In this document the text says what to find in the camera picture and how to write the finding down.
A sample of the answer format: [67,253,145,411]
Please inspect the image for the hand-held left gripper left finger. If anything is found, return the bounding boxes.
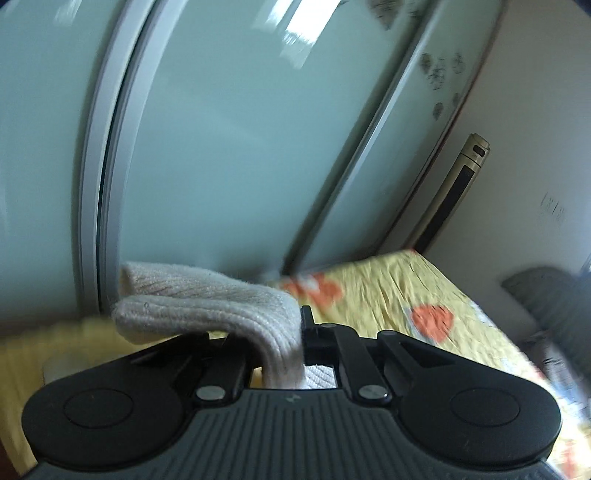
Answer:
[129,332,254,403]

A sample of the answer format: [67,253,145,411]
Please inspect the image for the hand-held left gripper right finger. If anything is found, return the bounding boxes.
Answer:
[299,305,419,403]

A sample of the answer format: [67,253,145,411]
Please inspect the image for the white knit sweater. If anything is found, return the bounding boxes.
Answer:
[111,261,336,391]

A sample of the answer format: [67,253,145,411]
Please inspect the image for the yellow carrot print quilt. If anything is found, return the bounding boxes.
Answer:
[0,249,591,480]

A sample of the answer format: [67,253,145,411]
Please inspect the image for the floral print glass wardrobe door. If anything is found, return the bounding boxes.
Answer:
[284,0,506,278]

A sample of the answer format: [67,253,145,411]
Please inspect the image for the standing air conditioner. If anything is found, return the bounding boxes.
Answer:
[406,133,491,254]

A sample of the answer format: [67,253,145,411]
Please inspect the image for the frosted glass wardrobe door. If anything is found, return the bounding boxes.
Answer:
[95,0,430,319]
[0,0,116,335]

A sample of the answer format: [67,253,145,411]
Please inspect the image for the grey padded headboard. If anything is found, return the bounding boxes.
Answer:
[501,265,591,386]

